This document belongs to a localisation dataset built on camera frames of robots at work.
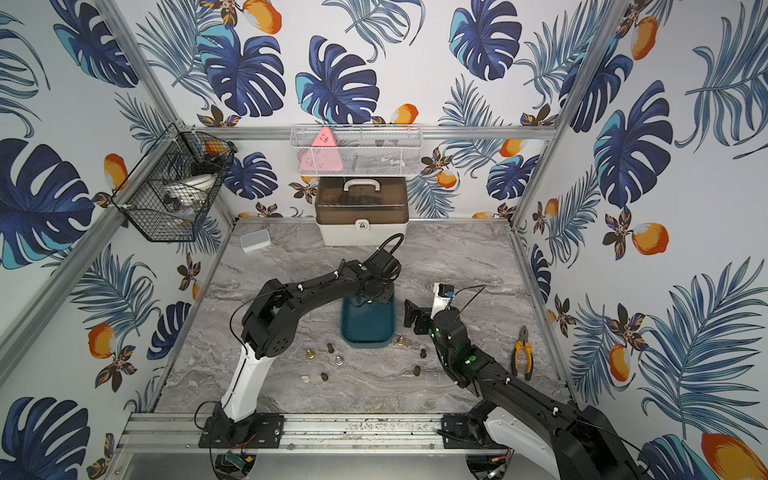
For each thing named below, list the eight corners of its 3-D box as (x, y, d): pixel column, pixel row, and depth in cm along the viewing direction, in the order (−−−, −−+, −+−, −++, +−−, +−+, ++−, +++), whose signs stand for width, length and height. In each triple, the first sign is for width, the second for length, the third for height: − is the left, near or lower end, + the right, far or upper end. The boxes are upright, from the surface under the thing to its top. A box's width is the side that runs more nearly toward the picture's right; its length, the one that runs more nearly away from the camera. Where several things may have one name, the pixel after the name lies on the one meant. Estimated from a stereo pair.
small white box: (244, 252, 114) (241, 247, 112) (242, 240, 118) (239, 235, 116) (270, 244, 117) (268, 240, 114) (268, 233, 120) (266, 228, 118)
